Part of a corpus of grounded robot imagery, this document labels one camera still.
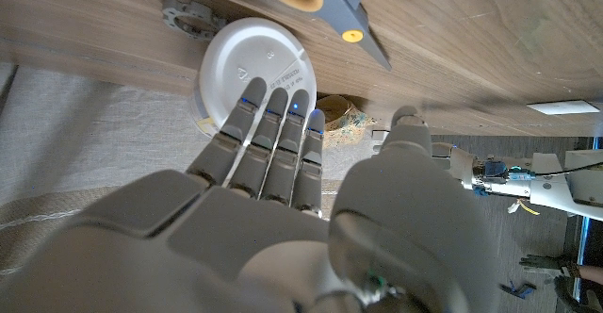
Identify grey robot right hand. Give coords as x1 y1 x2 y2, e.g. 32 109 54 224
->
0 76 500 313

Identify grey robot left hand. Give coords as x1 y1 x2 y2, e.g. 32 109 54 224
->
431 141 534 199

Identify grey scissors with tan grips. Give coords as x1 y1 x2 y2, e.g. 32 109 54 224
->
244 0 393 72

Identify person forearm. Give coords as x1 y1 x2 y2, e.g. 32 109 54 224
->
578 264 603 286

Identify dark grey door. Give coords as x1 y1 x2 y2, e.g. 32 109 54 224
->
470 136 595 313

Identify floral patterned cloth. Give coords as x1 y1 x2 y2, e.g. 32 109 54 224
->
315 94 378 150

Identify black teleoperation glove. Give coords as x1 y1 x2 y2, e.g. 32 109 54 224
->
553 274 603 313
519 254 581 276

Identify beige striped curtain backdrop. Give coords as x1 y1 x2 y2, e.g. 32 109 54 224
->
0 62 340 276

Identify white yellow wipes canister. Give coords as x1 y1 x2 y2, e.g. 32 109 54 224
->
190 16 318 138

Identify black wall hook rail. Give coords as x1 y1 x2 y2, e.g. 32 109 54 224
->
498 279 538 301

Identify small grey toothed ring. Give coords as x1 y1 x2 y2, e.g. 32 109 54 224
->
161 0 227 41

